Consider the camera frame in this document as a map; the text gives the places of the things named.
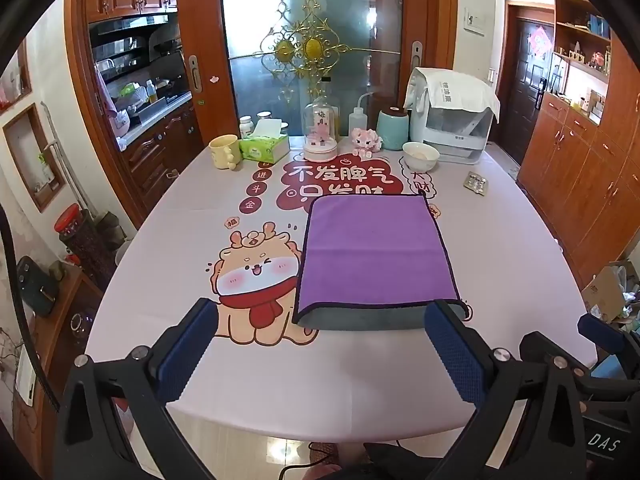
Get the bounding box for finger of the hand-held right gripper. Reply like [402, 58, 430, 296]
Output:
[519, 331, 608, 401]
[577, 312, 640, 361]

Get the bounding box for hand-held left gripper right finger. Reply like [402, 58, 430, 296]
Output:
[424, 299, 587, 480]

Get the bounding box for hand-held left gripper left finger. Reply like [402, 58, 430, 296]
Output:
[52, 297, 221, 480]

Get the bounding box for purple and grey towel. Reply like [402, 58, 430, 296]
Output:
[291, 193, 472, 333]

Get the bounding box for cardboard box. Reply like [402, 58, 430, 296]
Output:
[582, 260, 640, 326]

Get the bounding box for person's dark trousers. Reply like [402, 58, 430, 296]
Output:
[362, 441, 453, 480]

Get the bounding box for wooden side cabinet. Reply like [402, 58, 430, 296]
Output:
[12, 262, 106, 461]

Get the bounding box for dark wicker basket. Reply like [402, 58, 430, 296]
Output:
[62, 210, 123, 291]

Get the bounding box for pink printed tablecloth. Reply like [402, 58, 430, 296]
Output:
[82, 142, 601, 436]

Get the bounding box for black small appliance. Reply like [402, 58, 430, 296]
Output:
[16, 256, 60, 317]

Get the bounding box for silver blister pack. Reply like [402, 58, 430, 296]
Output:
[462, 171, 490, 196]

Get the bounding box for wooden shelf cabinet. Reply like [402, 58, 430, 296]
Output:
[517, 0, 640, 286]

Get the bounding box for red lidded jar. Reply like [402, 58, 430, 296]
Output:
[54, 203, 86, 241]

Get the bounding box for yellow mug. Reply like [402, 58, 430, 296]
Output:
[208, 134, 244, 171]

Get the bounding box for wooden lower kitchen cabinet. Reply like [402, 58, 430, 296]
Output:
[120, 102, 206, 221]

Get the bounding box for white bowl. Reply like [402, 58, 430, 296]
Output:
[401, 141, 441, 172]

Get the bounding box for green tissue box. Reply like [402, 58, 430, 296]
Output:
[238, 119, 291, 163]

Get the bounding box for white countertop appliance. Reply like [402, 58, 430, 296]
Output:
[410, 104, 493, 163]

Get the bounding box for pink plush toy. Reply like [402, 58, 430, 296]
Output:
[350, 127, 383, 157]

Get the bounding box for teal canister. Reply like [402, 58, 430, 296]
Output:
[376, 106, 412, 152]

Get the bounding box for clear squeeze bottle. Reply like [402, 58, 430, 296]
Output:
[347, 92, 377, 143]

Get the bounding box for dark wooden entrance door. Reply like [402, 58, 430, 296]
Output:
[497, 2, 556, 166]

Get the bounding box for glass dome with pink figurine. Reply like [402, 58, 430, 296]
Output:
[302, 95, 342, 163]

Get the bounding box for pink hanging cloth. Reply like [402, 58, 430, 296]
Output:
[96, 72, 120, 122]

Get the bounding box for white cloth cover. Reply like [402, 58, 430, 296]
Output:
[404, 66, 501, 123]

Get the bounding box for frosted glass door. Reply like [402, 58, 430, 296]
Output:
[220, 0, 404, 147]

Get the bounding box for gold door ornament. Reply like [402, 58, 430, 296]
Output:
[255, 0, 371, 106]

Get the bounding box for black cable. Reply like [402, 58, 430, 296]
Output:
[282, 440, 351, 480]

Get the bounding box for wooden wall niche frame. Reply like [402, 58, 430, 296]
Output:
[2, 103, 66, 212]

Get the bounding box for white wall switch panel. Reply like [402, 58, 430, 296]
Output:
[463, 7, 487, 36]

